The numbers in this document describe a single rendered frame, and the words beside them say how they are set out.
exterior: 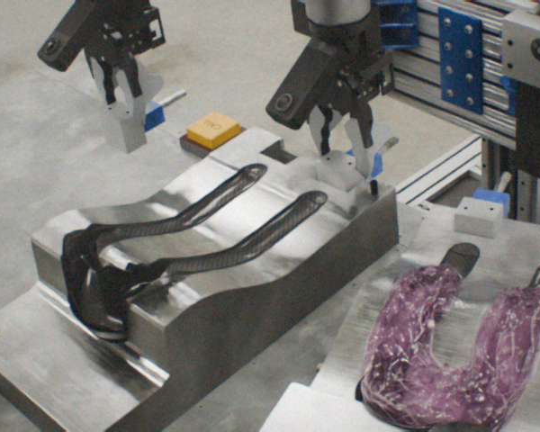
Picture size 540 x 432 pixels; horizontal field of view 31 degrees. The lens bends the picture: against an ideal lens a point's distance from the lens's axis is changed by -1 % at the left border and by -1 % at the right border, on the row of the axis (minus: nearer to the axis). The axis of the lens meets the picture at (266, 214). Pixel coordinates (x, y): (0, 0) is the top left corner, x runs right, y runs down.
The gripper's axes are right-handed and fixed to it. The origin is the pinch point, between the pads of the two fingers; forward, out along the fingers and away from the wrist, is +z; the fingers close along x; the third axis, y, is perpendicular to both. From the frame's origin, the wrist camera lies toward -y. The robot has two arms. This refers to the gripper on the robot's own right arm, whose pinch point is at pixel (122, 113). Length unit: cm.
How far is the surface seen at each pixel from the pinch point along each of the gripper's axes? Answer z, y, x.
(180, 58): 95, 122, 160
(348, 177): 4.3, 10.7, -31.6
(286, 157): 8.6, 13.7, -16.9
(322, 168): 4.0, 10.0, -27.9
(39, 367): 9.0, -32.2, -22.7
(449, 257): 9.9, 10.9, -47.0
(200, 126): 11.4, 14.9, 3.7
